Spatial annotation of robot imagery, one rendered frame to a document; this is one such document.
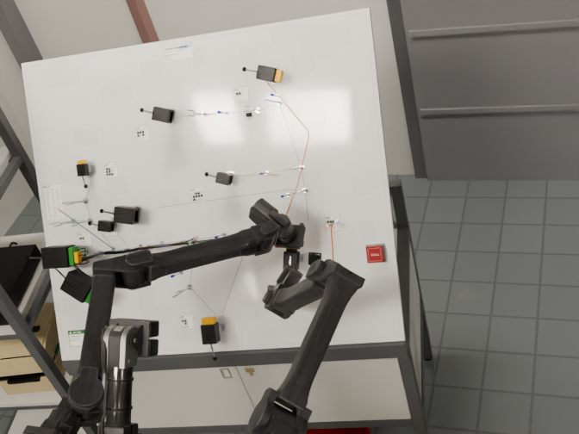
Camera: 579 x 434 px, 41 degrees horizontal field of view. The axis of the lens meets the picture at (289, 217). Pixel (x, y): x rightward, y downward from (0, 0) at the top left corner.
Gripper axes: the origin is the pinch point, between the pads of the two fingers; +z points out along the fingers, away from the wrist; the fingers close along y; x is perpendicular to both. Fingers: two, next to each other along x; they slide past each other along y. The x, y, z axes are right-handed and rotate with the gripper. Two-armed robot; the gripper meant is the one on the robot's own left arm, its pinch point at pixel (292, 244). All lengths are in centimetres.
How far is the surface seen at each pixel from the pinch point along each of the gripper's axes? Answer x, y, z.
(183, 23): -148, 99, 110
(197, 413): 50, 39, 60
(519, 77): -126, -72, 116
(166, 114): -33, 42, -17
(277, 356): 31.1, 4.7, 23.0
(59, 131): -31, 83, -6
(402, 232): -23, -29, 51
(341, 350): 27.5, -16.2, 20.7
